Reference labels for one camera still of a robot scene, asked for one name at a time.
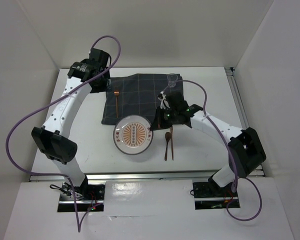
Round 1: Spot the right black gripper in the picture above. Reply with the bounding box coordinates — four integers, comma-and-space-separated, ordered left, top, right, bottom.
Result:
150, 105, 179, 131

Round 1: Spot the copper fork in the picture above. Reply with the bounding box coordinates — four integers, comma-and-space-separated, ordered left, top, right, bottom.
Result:
114, 88, 120, 119

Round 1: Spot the copper knife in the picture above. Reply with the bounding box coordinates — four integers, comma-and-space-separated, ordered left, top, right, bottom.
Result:
170, 126, 174, 161

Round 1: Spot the dark grey checked cloth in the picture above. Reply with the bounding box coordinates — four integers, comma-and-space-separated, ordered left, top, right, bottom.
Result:
101, 73, 184, 126

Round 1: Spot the clear plastic cup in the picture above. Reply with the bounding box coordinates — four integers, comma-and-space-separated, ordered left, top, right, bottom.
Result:
167, 73, 179, 89

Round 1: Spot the patterned glass plate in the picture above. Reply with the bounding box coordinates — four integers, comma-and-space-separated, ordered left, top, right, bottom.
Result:
113, 115, 154, 156

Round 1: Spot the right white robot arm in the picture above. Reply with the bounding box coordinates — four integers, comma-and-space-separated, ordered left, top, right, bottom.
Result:
150, 92, 267, 196

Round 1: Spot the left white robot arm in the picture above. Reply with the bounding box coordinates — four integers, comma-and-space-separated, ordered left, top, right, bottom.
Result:
31, 48, 112, 200

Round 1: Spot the copper spoon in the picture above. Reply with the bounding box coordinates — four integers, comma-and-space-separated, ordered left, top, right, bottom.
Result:
164, 132, 172, 161

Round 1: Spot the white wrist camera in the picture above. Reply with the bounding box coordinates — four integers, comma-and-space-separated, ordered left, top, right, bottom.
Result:
158, 91, 171, 110

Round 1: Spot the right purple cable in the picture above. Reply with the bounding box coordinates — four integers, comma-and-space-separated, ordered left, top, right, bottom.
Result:
161, 79, 263, 222

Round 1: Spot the purple cable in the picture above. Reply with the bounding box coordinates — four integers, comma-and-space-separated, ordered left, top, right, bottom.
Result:
5, 35, 122, 233
161, 79, 263, 222

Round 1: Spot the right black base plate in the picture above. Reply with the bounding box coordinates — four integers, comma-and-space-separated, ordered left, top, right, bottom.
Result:
189, 182, 241, 210

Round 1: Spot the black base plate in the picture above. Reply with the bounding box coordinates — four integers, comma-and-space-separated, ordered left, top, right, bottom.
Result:
189, 182, 241, 210
49, 184, 106, 213

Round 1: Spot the aluminium frame rail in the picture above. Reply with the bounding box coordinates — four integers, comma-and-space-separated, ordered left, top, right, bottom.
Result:
28, 66, 266, 182

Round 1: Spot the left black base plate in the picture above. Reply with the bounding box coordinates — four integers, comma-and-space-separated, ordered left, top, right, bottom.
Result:
49, 184, 106, 213

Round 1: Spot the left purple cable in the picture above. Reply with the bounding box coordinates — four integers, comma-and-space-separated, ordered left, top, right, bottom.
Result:
5, 35, 122, 233

